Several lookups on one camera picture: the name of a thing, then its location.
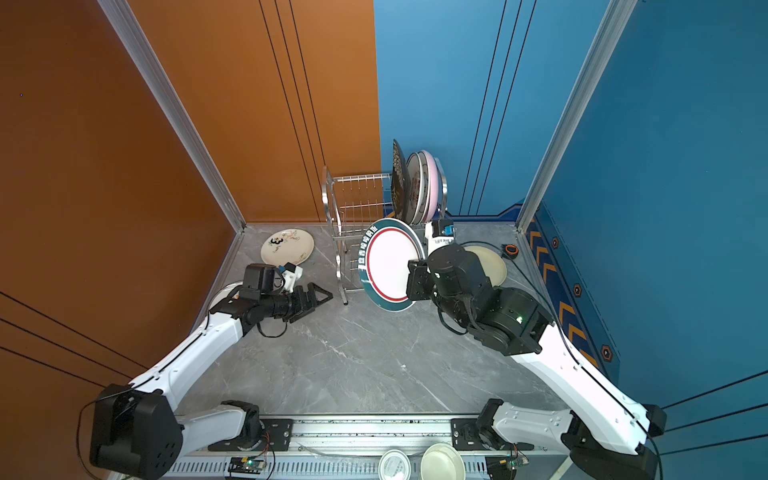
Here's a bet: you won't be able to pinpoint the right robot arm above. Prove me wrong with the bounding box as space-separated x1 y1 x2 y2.
406 243 666 479

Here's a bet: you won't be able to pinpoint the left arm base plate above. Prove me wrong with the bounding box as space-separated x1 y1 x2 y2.
207 418 294 453

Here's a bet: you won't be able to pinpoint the white plate orange sunburst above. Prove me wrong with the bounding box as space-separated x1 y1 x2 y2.
207 282 242 311

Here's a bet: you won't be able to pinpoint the green circuit board left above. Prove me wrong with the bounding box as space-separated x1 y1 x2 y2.
227 456 268 477

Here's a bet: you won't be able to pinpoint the white round lid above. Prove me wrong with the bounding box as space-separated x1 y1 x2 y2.
377 449 412 480

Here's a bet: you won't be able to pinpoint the pink plate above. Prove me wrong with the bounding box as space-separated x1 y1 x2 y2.
422 150 441 222

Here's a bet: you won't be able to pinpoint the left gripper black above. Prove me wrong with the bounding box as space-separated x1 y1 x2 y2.
262 282 333 322

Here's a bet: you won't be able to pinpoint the plain cream plate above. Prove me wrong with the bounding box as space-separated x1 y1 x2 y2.
465 245 508 287

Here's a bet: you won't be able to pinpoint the dark square floral plate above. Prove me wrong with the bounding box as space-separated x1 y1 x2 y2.
391 139 410 223

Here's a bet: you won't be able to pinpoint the steel two-tier dish rack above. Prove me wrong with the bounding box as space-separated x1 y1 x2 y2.
321 160 447 304

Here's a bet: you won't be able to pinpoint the white plate red chinese characters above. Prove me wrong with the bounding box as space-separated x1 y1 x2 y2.
406 152 425 225

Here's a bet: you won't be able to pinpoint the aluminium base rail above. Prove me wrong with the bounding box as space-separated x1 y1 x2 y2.
107 413 637 480

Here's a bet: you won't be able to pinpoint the green circuit board right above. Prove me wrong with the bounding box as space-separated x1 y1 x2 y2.
499 456 530 478

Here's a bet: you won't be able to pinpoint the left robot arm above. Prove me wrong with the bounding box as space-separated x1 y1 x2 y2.
78 263 333 479

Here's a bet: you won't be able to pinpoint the white plate dark green rim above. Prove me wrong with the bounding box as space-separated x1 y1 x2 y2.
357 218 426 312

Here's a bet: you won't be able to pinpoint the green circuit board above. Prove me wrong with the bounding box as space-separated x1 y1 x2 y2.
499 456 530 478
227 456 268 477

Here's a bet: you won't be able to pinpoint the black orange tape roll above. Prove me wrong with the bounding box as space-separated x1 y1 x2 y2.
502 244 519 260

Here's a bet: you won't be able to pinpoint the cream plate with panda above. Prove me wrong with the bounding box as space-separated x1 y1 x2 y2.
260 228 315 266

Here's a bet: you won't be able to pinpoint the white bowl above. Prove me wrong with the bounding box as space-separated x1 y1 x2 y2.
419 443 466 480

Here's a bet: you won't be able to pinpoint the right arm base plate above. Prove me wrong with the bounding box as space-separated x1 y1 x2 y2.
450 418 514 451

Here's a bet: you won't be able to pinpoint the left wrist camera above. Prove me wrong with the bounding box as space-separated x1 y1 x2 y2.
278 262 303 293

